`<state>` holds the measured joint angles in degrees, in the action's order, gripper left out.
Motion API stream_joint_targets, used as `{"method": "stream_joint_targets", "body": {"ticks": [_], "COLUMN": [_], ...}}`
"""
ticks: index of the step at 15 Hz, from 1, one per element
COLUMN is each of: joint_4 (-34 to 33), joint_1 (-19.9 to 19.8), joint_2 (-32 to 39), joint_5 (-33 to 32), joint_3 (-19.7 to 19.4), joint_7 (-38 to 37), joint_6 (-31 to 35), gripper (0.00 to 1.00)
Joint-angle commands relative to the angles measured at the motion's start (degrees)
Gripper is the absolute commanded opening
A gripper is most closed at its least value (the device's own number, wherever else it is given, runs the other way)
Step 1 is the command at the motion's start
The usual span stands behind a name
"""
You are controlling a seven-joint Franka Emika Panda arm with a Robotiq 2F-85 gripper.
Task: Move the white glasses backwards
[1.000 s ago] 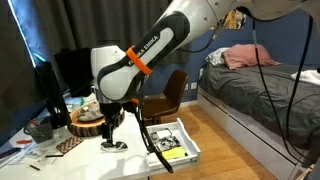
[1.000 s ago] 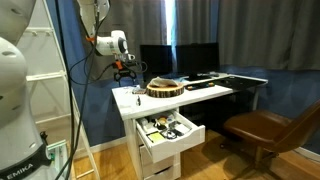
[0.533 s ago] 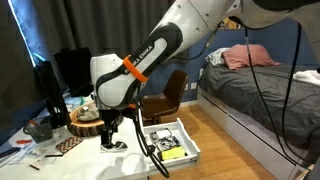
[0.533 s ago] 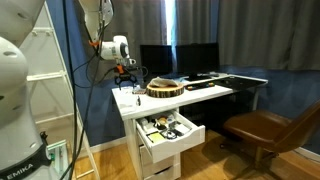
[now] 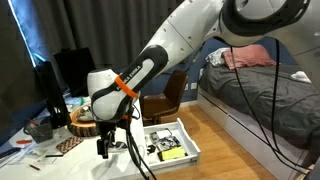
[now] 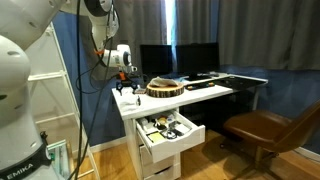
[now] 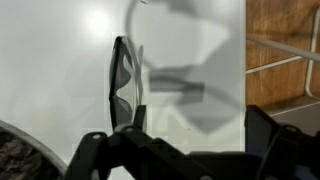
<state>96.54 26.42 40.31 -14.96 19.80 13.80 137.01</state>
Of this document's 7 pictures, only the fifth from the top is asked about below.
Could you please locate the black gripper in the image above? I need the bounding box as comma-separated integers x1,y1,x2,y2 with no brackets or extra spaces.
95,119,120,160

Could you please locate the round wooden log slab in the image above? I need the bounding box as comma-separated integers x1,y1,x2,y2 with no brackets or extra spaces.
67,105,101,138

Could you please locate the chevron pattern case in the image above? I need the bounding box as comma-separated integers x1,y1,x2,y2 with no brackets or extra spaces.
55,135,85,155

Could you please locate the silver bowl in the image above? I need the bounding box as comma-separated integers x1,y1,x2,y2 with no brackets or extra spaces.
76,104,97,123

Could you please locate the clear plastic box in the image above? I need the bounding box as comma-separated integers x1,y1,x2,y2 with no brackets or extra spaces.
149,127,183,153

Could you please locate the clear barcode card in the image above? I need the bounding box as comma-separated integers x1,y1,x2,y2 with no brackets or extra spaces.
29,159,48,171

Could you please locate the black mesh pen holder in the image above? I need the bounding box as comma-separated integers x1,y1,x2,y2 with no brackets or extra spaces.
23,116,55,144

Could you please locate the yellow notepad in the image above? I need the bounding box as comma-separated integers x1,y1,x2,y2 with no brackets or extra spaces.
156,145,188,162

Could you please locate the black computer monitor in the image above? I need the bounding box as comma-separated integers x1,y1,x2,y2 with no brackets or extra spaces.
52,46,98,98
34,60,70,130

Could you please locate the small orange object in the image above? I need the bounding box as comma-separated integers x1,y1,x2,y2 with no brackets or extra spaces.
15,138,34,146

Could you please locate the brown leather chair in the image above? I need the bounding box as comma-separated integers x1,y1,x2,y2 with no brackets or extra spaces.
139,68,190,126

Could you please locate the open white drawer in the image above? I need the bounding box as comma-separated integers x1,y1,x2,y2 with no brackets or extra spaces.
142,117,202,172

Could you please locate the grey curtain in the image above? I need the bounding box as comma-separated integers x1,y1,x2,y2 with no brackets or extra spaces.
0,0,46,148
13,0,204,73

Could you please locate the pale grey pillow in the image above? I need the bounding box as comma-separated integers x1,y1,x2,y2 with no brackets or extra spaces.
205,47,232,67

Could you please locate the pink pillow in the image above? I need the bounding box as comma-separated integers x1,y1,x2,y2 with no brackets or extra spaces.
221,43,277,71

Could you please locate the bed with grey blanket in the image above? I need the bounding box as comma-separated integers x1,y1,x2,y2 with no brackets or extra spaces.
198,61,320,158

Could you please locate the white folded cloth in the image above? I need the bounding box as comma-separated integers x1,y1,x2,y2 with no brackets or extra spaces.
290,70,313,85

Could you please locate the black robot wrist cable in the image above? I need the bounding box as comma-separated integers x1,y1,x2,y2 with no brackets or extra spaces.
123,99,158,180

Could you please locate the orange strap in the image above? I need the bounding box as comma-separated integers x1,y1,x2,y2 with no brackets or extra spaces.
113,74,140,100

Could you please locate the white bed frame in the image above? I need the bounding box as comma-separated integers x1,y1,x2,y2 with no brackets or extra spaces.
196,87,314,180

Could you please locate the long black cable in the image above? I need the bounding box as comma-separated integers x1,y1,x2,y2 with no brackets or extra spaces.
229,45,313,176
269,37,315,171

